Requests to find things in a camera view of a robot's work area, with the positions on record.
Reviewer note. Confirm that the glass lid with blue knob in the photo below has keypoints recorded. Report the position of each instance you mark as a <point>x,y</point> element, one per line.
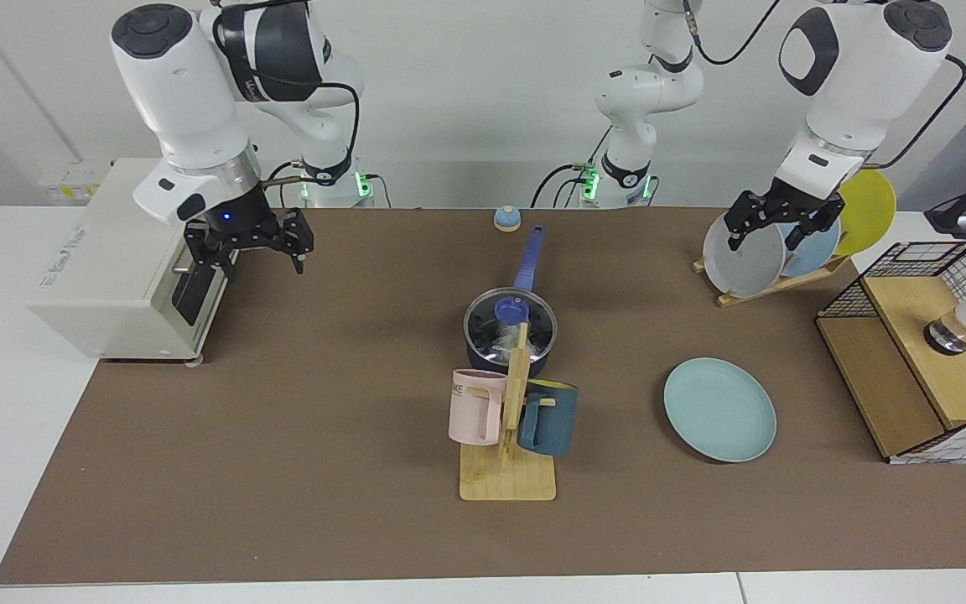
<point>537,323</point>

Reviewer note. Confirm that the light blue plate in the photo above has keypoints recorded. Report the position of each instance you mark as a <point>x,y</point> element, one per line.
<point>818,252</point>

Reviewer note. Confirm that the grey plate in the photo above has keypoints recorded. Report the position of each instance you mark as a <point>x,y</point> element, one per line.
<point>743,273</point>

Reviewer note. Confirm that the wooden plate rack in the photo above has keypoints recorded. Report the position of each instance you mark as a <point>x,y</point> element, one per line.
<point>751,295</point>

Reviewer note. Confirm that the yellow plate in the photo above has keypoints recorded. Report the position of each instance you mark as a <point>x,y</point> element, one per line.
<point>869,214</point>

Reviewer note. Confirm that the teal plate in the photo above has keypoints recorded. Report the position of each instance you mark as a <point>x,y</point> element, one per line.
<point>718,411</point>

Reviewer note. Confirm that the pale toaster oven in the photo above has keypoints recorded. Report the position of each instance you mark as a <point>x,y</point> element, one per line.
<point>106,285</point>

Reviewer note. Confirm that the small blue round thing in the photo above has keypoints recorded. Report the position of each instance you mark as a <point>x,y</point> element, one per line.
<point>506,220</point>

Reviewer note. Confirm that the pink cup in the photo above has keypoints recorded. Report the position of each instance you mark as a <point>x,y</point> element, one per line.
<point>470,415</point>

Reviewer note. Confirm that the dark blue cup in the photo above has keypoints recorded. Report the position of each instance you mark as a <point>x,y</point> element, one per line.
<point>554,419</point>

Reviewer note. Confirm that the brown table cloth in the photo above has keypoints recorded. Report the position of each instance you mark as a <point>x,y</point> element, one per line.
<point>282,520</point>

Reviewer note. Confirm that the wooden cup stand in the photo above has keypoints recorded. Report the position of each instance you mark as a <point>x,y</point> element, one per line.
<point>508,478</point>

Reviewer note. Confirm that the wall outlet with yellow labels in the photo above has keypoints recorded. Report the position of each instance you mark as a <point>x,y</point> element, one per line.
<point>72,180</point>

